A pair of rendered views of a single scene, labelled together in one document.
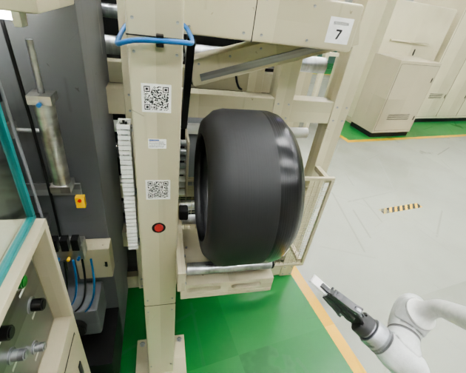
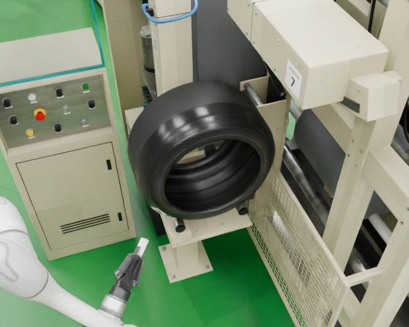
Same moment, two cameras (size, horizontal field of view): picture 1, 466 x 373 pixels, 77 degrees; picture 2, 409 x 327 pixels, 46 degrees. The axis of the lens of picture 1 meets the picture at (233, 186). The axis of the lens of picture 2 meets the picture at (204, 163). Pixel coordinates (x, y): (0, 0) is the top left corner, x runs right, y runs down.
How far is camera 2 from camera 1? 182 cm
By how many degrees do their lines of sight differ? 66
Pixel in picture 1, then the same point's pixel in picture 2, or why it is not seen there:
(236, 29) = (244, 28)
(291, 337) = not seen: outside the picture
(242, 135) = (166, 99)
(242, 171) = (143, 116)
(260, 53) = not seen: hidden behind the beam
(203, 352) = (199, 290)
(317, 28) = (280, 64)
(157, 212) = not seen: hidden behind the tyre
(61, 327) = (106, 130)
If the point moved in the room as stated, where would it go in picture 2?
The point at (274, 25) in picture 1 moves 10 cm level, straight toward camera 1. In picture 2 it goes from (260, 40) to (228, 40)
